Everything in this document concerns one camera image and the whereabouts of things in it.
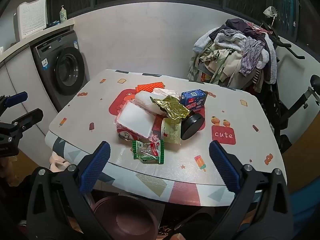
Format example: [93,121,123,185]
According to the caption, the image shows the green snack wrapper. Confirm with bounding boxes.
[132,139,165,164]

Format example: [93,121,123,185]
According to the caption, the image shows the pile of clothes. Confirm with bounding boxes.
[187,19,278,90]

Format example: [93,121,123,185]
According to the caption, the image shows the white perforated plastic basket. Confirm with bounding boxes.
[14,0,47,42]

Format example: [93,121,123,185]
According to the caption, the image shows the white tissue packet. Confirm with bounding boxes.
[114,101,157,139]

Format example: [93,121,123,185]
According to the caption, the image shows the white rag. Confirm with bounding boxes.
[263,6,278,18]

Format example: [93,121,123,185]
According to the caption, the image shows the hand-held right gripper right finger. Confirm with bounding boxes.
[209,140,294,240]

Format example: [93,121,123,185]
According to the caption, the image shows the blue plastic container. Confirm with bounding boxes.
[287,187,320,230]

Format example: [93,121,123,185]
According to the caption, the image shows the yogurt cup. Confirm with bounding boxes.
[151,117,185,146]

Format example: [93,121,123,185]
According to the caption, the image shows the blue carton box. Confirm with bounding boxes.
[180,89,208,112]

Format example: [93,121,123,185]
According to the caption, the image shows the orange foam net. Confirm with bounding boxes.
[136,82,166,94]

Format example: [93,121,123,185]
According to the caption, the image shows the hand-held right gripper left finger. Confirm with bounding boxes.
[26,141,112,240]

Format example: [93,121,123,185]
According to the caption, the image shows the pump soap bottle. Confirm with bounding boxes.
[59,5,68,23]

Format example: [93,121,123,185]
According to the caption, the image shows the red drink can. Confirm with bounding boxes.
[116,127,137,142]

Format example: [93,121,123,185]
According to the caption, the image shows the gold foil wrapper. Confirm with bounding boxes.
[150,95,192,119]

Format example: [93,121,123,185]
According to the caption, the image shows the black exercise bike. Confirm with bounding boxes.
[246,21,320,153]

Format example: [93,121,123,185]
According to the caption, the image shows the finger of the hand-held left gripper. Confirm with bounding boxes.
[0,92,28,115]
[0,108,44,137]

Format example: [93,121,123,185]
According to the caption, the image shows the white foam net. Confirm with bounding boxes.
[135,87,180,115]

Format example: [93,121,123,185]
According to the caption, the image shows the grey front-load washing machine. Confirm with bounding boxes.
[30,29,89,113]

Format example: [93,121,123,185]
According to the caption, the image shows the black jar lid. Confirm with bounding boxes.
[180,114,205,140]

